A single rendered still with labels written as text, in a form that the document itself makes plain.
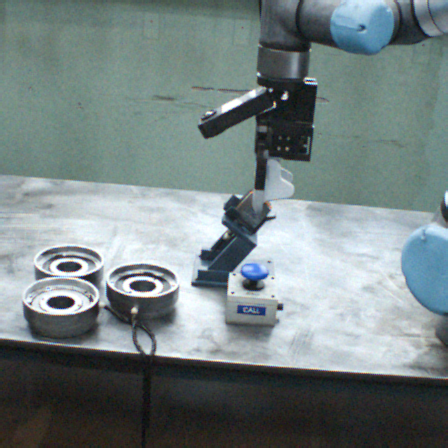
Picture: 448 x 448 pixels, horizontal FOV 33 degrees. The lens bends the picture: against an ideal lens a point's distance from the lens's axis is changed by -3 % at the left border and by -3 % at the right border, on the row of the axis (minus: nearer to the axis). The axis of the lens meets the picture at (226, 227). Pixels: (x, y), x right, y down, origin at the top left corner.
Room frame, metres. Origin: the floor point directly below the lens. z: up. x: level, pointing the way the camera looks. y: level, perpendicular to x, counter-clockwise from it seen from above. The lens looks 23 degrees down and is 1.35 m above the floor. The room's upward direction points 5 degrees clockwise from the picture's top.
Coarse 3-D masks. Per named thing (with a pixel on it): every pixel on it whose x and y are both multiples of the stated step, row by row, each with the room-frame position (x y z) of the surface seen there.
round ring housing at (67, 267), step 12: (48, 252) 1.04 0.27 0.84; (60, 252) 1.05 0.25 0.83; (72, 252) 1.06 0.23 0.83; (84, 252) 1.06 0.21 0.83; (96, 252) 1.04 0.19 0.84; (36, 264) 0.98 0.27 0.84; (60, 264) 1.02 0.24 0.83; (72, 264) 1.03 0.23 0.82; (84, 264) 1.02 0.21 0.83; (96, 264) 1.02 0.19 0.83; (36, 276) 0.98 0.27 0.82; (48, 276) 0.96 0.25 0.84; (60, 276) 0.96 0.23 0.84; (72, 276) 0.96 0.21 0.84; (84, 276) 0.97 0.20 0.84; (96, 276) 0.98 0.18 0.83; (96, 288) 0.99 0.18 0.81
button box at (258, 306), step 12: (240, 276) 1.00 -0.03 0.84; (276, 276) 1.00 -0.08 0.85; (228, 288) 0.96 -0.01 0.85; (240, 288) 0.96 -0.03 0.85; (252, 288) 0.96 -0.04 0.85; (264, 288) 0.97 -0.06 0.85; (276, 288) 0.97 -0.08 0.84; (228, 300) 0.94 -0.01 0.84; (240, 300) 0.94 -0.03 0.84; (252, 300) 0.94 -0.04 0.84; (264, 300) 0.94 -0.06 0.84; (276, 300) 0.94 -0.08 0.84; (228, 312) 0.94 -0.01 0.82; (240, 312) 0.94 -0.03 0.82; (252, 312) 0.94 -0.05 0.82; (264, 312) 0.94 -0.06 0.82; (276, 312) 0.94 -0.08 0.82; (252, 324) 0.94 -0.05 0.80; (264, 324) 0.94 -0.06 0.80
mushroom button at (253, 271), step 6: (246, 264) 0.98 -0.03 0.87; (252, 264) 0.98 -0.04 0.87; (258, 264) 0.98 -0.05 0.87; (246, 270) 0.96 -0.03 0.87; (252, 270) 0.96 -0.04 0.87; (258, 270) 0.96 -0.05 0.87; (264, 270) 0.96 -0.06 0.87; (246, 276) 0.95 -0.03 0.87; (252, 276) 0.95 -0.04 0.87; (258, 276) 0.95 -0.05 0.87; (264, 276) 0.96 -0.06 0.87; (252, 282) 0.97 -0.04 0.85
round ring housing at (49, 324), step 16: (32, 288) 0.92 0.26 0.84; (48, 288) 0.94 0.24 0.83; (64, 288) 0.94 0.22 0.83; (80, 288) 0.95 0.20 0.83; (48, 304) 0.91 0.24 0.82; (64, 304) 0.92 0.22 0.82; (80, 304) 0.90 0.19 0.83; (96, 304) 0.89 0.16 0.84; (32, 320) 0.86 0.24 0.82; (48, 320) 0.85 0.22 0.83; (64, 320) 0.85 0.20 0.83; (80, 320) 0.86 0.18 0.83; (48, 336) 0.86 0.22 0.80; (64, 336) 0.86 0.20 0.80
